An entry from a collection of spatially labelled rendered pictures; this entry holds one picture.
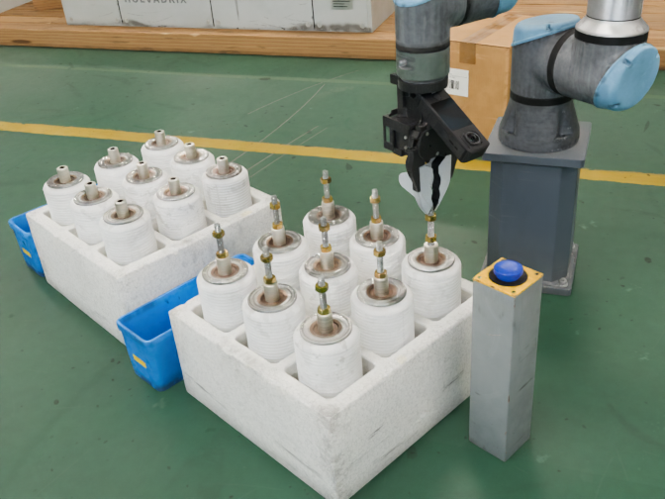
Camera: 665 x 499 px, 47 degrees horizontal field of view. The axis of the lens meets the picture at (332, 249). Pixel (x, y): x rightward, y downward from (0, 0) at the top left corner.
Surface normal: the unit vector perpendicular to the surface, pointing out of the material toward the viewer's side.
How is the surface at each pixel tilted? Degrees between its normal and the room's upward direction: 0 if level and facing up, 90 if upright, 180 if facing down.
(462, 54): 90
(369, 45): 90
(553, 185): 90
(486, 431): 90
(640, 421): 0
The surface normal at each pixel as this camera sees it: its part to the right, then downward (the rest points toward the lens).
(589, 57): -0.78, 0.34
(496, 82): -0.61, 0.45
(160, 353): 0.71, 0.35
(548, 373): -0.07, -0.85
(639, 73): 0.56, 0.51
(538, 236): -0.34, 0.51
